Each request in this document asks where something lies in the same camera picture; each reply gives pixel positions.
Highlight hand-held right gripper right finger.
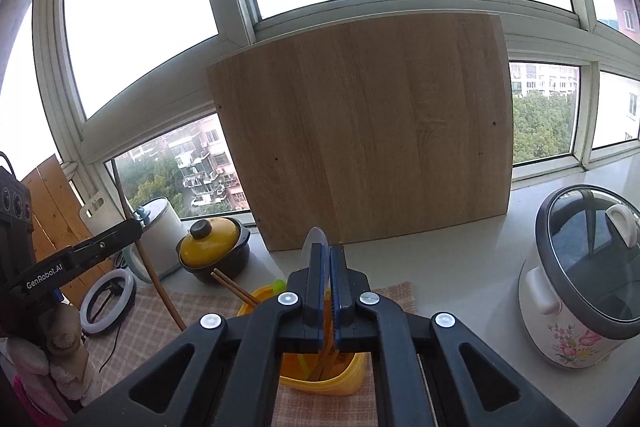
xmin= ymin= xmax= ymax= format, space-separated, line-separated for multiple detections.
xmin=329 ymin=243 xmax=581 ymax=427

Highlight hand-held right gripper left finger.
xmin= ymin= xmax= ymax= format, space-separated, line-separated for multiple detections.
xmin=65 ymin=243 xmax=331 ymax=427

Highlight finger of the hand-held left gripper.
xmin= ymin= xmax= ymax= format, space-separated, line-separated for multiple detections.
xmin=72 ymin=218 xmax=143 ymax=269

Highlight white plate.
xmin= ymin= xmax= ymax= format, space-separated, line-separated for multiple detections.
xmin=301 ymin=227 xmax=332 ymax=278

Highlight red-tipped wooden chopstick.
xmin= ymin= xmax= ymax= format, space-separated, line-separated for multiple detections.
xmin=114 ymin=164 xmax=187 ymax=334
xmin=307 ymin=342 xmax=331 ymax=382
xmin=327 ymin=349 xmax=348 ymax=378

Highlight yellow plastic cup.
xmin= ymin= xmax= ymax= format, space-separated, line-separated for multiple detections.
xmin=236 ymin=284 xmax=368 ymax=397

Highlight person's left hand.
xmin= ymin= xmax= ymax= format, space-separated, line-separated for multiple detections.
xmin=5 ymin=307 xmax=98 ymax=405

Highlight white cutting board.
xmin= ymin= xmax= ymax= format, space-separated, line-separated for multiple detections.
xmin=80 ymin=191 xmax=132 ymax=238

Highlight brown wooden panel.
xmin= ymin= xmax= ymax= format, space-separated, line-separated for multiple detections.
xmin=20 ymin=154 xmax=118 ymax=308

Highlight white teal electric kettle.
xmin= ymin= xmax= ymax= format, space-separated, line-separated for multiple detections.
xmin=122 ymin=197 xmax=190 ymax=284

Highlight dark wooden chopstick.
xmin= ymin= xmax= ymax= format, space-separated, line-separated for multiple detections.
xmin=211 ymin=271 xmax=258 ymax=308
xmin=215 ymin=267 xmax=262 ymax=304

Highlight black casserole pot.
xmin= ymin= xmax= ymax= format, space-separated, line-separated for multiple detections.
xmin=176 ymin=227 xmax=252 ymax=285

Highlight pink checked tablecloth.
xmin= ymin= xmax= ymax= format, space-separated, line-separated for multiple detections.
xmin=75 ymin=279 xmax=418 ymax=427

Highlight yellow pot lid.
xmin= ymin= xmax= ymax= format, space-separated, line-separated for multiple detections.
xmin=179 ymin=218 xmax=241 ymax=268

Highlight large light wooden board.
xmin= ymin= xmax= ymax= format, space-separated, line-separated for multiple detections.
xmin=206 ymin=13 xmax=516 ymax=254

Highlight floral white rice cooker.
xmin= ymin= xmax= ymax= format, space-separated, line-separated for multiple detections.
xmin=517 ymin=252 xmax=640 ymax=370

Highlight glass rice cooker lid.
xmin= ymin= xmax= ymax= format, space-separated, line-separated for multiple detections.
xmin=535 ymin=184 xmax=640 ymax=340

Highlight white ring light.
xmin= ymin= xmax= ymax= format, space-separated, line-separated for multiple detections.
xmin=79 ymin=268 xmax=138 ymax=337

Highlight black ring light cable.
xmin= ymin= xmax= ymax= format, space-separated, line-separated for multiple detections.
xmin=97 ymin=327 xmax=123 ymax=375

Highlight white window frame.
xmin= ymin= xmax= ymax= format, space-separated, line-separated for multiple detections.
xmin=0 ymin=0 xmax=640 ymax=208

